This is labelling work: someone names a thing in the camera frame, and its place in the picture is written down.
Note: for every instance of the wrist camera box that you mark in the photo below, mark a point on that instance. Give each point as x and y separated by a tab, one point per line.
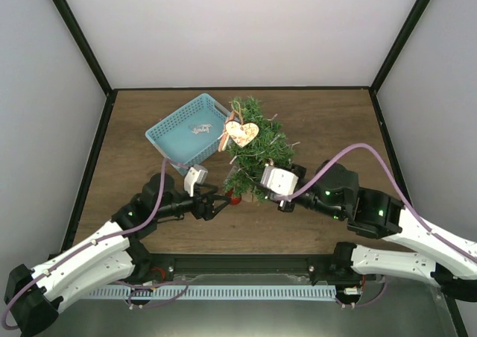
196	175
279	181

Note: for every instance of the red ball ornament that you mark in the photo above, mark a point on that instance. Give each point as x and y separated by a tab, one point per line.
234	199

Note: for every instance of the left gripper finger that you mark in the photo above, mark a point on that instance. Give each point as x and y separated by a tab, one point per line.
205	190
215	206

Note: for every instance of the small green christmas tree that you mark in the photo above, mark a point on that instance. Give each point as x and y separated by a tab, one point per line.
271	143

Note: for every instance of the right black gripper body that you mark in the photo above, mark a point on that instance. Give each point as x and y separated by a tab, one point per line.
283	206

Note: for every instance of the light blue cable duct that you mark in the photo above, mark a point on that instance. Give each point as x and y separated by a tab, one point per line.
299	292

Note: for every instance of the clear battery box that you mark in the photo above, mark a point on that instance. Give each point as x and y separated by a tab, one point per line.
232	171

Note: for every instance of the black frame post left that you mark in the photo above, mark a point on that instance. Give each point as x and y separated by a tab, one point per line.
69	19

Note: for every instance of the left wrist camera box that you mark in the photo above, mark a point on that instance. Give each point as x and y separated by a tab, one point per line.
196	175

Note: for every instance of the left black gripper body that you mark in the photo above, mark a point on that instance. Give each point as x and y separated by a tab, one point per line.
198	211

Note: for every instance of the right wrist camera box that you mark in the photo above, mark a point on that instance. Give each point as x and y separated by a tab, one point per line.
279	181

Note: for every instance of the black frame post right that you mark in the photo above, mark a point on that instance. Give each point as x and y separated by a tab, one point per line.
410	23

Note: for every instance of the black aluminium front rail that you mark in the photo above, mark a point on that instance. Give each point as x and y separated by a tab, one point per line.
320	267

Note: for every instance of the blue plastic basket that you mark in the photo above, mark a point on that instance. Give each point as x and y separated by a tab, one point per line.
173	139

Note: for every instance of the black frame post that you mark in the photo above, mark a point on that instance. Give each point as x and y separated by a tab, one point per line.
410	23
69	19

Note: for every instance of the gingerbread figure ornament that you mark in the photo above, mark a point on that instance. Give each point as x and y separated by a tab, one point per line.
225	136

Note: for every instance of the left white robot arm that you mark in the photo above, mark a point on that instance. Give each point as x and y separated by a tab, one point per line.
36	296

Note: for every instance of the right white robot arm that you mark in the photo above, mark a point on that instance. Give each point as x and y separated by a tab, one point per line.
435	255

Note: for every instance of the brown heart ornament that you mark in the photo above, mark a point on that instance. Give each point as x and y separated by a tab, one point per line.
240	131

